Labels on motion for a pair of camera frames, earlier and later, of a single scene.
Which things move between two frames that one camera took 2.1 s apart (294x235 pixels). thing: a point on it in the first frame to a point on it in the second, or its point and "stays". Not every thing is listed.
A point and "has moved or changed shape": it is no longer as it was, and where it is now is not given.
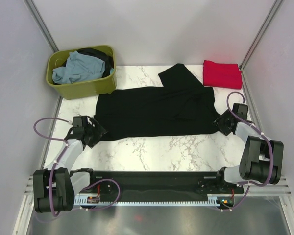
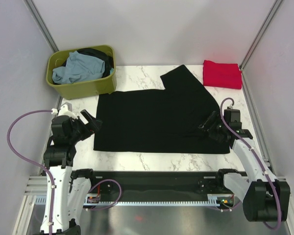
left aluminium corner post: x=36 y=18 stays
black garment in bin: x=108 y=59 stays
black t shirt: x=180 y=105 has moved or changed shape
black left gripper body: x=94 y=134 to x=80 y=130
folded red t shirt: x=223 y=75 stays
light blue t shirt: x=79 y=68 stays
